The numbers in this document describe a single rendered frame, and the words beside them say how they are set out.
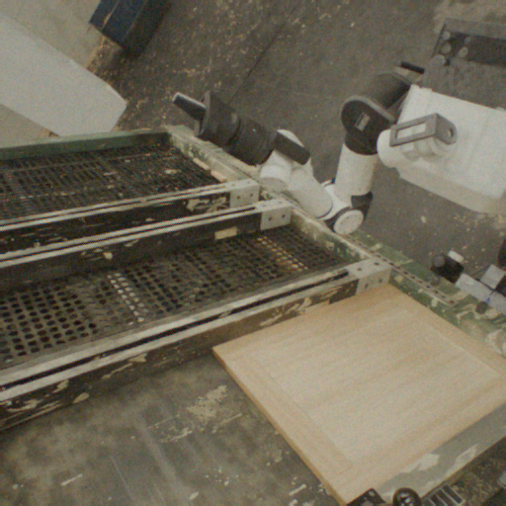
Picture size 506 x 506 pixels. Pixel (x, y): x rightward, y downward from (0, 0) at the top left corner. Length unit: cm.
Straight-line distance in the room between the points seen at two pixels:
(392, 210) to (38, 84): 324
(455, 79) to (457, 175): 17
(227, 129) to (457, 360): 72
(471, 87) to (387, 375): 59
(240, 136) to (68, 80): 384
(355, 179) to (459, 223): 129
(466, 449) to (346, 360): 29
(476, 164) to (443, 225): 152
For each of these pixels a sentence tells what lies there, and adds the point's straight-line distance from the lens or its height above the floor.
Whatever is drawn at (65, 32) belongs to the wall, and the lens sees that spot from 616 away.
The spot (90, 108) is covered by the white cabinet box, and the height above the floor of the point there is 27.
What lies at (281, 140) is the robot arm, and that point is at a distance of 103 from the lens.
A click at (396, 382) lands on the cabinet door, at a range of 111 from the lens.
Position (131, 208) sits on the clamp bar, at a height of 132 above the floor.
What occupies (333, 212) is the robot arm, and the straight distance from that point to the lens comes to 123.
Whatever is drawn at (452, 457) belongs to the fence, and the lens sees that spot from 99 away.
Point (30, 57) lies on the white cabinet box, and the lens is 469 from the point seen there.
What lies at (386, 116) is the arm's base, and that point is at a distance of 106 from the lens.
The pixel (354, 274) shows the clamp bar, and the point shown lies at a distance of 132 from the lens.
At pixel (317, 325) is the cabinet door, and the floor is 114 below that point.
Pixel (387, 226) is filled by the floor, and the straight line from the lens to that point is 256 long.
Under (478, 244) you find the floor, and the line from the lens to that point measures 237.
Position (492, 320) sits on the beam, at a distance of 135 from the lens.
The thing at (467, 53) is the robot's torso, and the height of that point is 140.
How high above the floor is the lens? 213
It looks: 46 degrees down
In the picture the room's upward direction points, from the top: 63 degrees counter-clockwise
